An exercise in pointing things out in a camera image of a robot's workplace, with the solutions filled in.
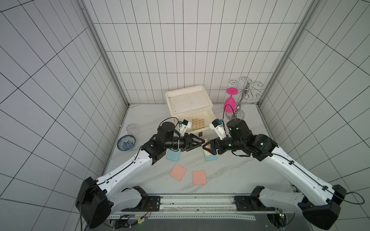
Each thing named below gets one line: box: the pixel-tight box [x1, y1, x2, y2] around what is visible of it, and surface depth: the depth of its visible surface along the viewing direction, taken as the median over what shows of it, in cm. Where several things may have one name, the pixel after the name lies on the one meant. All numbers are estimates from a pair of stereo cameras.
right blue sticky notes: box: [202, 149, 218, 162], surface depth 91 cm
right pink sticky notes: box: [191, 170, 207, 186], surface depth 83 cm
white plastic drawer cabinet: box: [165, 85, 217, 141], surface depth 89 cm
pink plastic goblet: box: [223, 87, 239, 114], surface depth 96 cm
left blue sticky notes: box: [165, 148, 181, 162], surface depth 91 cm
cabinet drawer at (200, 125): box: [176, 110, 217, 141], surface depth 87 cm
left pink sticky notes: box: [169, 163, 187, 182], surface depth 86 cm
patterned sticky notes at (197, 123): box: [191, 118, 205, 130], surface depth 89 cm
